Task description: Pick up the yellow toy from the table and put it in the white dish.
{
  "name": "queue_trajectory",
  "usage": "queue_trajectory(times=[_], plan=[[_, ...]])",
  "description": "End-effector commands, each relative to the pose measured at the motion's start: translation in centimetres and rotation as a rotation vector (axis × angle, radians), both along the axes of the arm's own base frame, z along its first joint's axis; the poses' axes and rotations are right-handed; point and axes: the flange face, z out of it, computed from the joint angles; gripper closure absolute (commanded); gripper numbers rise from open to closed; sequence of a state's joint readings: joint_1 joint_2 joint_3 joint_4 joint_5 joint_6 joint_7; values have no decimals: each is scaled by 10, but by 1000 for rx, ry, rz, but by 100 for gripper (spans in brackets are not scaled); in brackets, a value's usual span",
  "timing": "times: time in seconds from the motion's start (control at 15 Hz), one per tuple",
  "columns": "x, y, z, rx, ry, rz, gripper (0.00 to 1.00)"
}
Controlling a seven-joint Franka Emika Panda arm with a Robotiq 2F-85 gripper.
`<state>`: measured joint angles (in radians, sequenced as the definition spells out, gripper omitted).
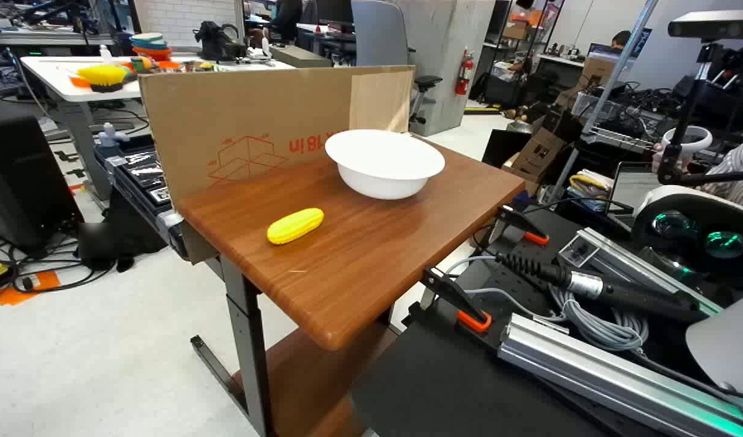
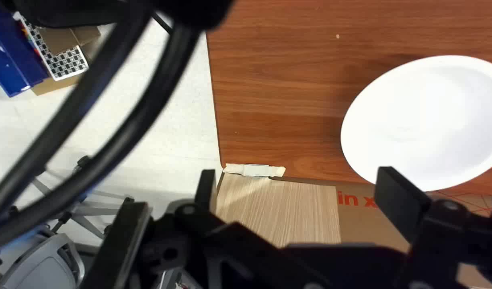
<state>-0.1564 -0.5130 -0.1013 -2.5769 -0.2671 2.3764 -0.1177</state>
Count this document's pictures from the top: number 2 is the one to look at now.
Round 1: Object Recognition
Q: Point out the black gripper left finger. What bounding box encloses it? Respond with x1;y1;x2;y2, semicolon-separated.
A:
195;166;219;216

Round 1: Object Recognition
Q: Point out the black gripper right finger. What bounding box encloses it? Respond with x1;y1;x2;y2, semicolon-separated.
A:
374;165;435;243

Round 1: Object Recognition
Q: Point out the white round dish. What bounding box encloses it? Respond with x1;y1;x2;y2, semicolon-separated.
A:
340;52;492;192

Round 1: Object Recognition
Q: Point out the white tape strip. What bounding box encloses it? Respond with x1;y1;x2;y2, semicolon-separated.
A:
222;161;288;179

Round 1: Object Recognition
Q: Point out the brown cardboard panel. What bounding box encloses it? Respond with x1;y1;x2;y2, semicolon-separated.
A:
211;171;492;253

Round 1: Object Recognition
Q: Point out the white perforated plate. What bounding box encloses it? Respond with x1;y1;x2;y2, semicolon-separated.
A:
12;10;92;83

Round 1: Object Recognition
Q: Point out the blue box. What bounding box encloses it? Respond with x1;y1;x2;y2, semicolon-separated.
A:
0;2;52;99

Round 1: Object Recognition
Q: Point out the thick black cable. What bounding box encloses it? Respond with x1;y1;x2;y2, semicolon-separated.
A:
0;22;205;253
0;9;155;218

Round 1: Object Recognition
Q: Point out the grey metal table frame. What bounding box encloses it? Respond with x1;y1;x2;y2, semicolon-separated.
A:
28;173;124;253

